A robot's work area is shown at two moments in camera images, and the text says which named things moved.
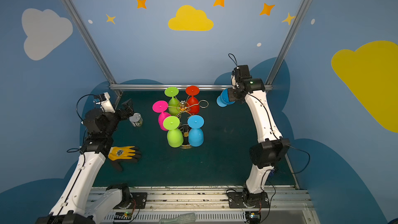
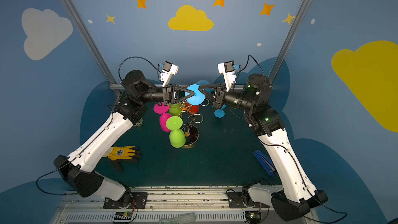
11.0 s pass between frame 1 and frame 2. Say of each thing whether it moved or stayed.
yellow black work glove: stayed
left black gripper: moved
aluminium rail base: stayed
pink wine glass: stayed
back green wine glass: stayed
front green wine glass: stayed
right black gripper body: moved
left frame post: stayed
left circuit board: stayed
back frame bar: stayed
